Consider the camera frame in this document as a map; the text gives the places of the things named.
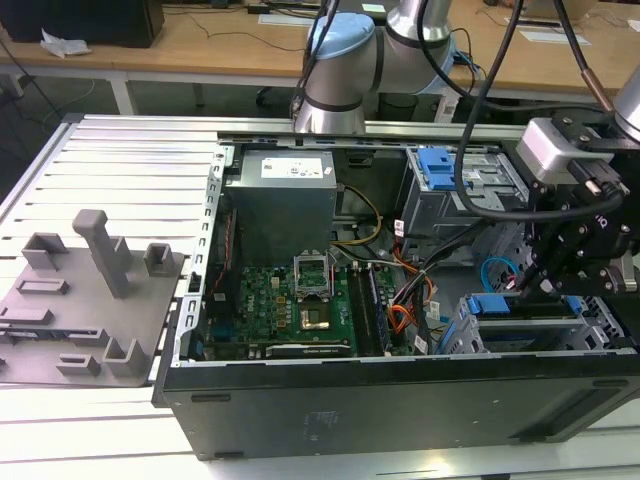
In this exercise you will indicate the hard disk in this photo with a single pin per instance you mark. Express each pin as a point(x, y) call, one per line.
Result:
point(492, 305)

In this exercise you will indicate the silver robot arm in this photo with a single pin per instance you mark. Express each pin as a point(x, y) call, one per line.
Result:
point(340, 100)

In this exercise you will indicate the silver metal disk bay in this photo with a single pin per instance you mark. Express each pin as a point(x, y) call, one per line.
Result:
point(470, 340)

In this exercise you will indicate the silver optical drive cage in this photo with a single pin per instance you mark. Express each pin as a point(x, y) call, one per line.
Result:
point(430, 220)

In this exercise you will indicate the blue plastic latch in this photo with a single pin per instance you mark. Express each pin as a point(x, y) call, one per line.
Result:
point(440, 170)

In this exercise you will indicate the white paper sheet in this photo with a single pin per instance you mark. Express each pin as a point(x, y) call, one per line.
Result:
point(285, 19)
point(550, 36)

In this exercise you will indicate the black waste bin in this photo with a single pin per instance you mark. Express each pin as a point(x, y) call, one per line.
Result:
point(397, 106)

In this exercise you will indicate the CPU socket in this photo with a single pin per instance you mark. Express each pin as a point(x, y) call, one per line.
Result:
point(316, 320)

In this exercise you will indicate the grey open PC case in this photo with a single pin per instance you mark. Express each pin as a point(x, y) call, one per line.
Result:
point(350, 410)

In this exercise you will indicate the black graphics card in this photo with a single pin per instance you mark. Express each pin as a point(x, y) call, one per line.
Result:
point(307, 350)

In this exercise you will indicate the grey power supply unit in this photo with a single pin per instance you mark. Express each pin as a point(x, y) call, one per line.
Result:
point(280, 210)

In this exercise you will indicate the green motherboard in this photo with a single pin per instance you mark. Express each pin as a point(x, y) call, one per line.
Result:
point(265, 300)

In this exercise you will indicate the wooden desk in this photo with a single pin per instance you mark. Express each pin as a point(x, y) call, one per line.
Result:
point(200, 50)

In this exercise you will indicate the grey parts rack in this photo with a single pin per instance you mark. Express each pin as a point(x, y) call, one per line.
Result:
point(100, 320)

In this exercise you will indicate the black box on desk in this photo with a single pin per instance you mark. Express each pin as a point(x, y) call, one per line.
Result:
point(85, 20)

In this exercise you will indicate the crumpled white paper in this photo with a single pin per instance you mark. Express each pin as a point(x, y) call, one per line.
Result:
point(62, 45)

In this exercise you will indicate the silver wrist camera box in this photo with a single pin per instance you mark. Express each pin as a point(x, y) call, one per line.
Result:
point(555, 150)

